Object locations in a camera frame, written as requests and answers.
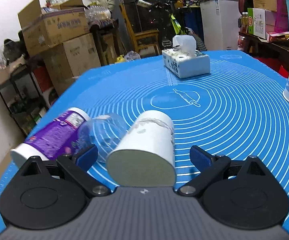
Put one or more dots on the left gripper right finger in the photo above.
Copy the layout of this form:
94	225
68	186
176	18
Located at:
241	194

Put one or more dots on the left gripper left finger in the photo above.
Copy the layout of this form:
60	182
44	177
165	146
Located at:
46	194

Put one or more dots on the white paper cup with ink art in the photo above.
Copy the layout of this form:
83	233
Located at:
145	156

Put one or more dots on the purple paper cup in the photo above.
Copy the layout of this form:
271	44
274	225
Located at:
58	137

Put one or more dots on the clear plastic cup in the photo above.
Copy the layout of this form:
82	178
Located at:
104	131

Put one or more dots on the blue silicone baking mat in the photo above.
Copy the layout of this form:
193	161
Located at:
237	109

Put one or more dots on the black metal shelf rack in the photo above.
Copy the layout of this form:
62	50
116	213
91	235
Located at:
27	93

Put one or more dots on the lower cardboard box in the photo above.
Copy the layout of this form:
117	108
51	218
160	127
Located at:
69	60

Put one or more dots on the dark wooden side table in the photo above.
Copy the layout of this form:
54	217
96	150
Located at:
273	55

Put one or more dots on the white tissue box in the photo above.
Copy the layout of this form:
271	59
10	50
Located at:
184	60

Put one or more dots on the upper open cardboard box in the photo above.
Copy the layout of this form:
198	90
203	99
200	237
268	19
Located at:
47	27

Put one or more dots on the pink translucent container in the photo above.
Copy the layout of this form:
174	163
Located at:
282	21

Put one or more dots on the green and white carton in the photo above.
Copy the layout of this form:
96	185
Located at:
257	22

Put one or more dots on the wooden chair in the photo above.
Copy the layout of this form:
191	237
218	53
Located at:
141	40

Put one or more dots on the bicycle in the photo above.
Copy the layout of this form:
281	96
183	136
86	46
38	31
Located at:
170	22

